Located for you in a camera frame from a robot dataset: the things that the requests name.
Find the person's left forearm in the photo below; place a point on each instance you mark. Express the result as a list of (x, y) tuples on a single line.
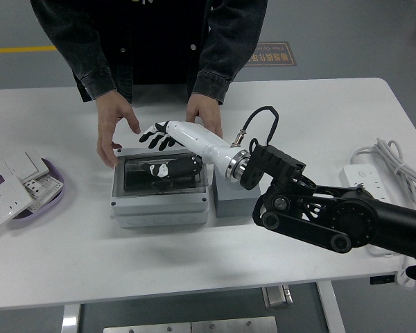
[(229, 59)]

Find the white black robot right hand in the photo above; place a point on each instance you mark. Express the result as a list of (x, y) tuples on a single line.
[(197, 140)]

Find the white power plug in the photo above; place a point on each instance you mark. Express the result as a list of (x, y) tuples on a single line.
[(402, 278)]

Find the white power strip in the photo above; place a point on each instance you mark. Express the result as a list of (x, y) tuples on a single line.
[(362, 177)]

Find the white table leg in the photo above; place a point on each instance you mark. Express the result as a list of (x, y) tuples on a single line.
[(331, 308), (70, 319)]

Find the person's left hand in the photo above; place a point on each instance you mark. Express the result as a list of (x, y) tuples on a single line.
[(204, 112)]

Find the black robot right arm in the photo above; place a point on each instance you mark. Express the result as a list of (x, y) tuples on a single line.
[(350, 215)]

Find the person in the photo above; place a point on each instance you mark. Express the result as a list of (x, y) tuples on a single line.
[(152, 38)]

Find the grey metal table bracket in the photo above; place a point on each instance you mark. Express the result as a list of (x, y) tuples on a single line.
[(277, 297)]

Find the person's right hand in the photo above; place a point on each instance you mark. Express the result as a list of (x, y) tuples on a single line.
[(109, 118)]

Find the person's right forearm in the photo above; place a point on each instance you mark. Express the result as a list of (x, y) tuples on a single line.
[(79, 52)]

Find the white socket back module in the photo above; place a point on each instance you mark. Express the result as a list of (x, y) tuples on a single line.
[(45, 189)]

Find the white blank switch plate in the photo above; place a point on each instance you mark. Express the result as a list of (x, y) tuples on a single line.
[(22, 164)]

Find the black under-table control box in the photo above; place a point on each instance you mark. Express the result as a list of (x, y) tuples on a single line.
[(382, 279)]

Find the grey electrical enclosure box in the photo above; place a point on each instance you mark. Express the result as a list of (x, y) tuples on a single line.
[(159, 211)]

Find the brown floor sign sticker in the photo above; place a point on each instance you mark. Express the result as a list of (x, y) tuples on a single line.
[(277, 55)]

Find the grey cube block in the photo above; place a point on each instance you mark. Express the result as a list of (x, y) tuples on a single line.
[(235, 204)]

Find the grey metal base plate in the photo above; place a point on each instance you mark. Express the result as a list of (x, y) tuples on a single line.
[(190, 326)]

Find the transparent smoky box lid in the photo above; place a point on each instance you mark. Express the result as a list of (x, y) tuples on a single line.
[(159, 193)]

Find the white wall socket plate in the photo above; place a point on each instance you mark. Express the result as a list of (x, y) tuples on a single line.
[(7, 203)]

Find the purple oval tray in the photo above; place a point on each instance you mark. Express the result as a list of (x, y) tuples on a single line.
[(50, 208)]

